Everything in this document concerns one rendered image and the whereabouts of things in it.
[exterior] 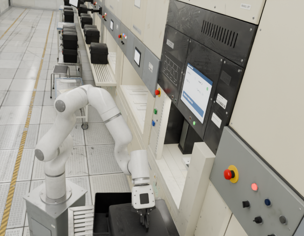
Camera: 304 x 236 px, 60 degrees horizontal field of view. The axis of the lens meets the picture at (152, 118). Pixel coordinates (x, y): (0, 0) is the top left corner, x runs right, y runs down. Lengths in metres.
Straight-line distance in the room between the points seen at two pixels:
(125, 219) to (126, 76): 2.23
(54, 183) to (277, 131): 1.28
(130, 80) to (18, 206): 1.80
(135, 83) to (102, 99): 2.14
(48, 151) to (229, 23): 1.09
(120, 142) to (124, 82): 2.12
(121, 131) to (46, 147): 0.49
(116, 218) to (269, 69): 0.90
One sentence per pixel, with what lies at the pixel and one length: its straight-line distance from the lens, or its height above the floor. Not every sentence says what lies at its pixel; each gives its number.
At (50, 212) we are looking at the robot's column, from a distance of 1.76.
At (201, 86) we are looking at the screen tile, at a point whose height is 1.62.
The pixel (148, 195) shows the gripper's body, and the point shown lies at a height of 1.17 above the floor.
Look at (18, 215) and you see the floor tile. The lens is 2.84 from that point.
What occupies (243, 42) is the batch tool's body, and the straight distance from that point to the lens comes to 1.05.
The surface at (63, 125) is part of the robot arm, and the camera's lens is 1.43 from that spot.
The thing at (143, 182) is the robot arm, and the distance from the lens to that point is 1.25.
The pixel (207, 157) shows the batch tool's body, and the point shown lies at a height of 1.40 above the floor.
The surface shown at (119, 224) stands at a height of 1.06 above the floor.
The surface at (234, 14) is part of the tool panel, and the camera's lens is 1.13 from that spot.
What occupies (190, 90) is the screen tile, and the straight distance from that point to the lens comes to 1.40.
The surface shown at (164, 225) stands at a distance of 1.32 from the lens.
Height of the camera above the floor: 2.05
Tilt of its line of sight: 28 degrees down
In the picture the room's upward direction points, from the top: 8 degrees clockwise
